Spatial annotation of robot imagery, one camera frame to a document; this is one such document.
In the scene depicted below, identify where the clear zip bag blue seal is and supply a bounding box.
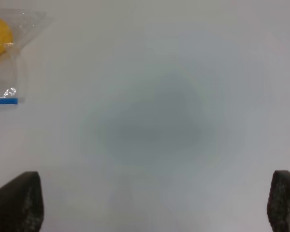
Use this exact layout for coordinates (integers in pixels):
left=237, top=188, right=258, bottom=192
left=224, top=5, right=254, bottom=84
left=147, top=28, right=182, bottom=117
left=0, top=8, right=46, bottom=105

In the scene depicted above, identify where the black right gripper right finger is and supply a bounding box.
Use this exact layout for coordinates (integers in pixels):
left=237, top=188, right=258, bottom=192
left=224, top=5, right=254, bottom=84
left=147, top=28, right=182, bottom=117
left=267, top=170, right=290, bottom=232

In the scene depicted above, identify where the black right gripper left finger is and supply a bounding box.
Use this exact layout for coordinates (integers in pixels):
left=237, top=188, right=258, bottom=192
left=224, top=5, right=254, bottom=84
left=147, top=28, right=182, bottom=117
left=0, top=171, right=44, bottom=232

